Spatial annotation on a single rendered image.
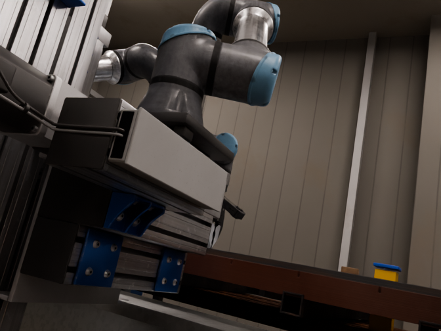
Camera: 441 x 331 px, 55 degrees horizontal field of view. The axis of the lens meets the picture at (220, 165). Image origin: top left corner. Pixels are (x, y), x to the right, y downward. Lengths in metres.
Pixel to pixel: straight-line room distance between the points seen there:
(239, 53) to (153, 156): 0.43
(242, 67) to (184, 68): 0.12
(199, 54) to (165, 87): 0.10
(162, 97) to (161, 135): 0.31
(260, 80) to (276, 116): 3.38
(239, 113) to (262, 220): 1.15
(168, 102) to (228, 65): 0.15
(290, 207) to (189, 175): 3.35
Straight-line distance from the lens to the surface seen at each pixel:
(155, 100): 0.84
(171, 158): 0.55
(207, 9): 1.30
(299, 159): 4.03
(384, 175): 3.88
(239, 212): 1.29
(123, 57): 1.52
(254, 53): 0.91
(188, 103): 0.85
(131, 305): 1.02
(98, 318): 1.30
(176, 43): 0.90
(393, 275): 1.17
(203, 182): 0.64
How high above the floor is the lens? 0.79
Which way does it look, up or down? 14 degrees up
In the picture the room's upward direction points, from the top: 12 degrees clockwise
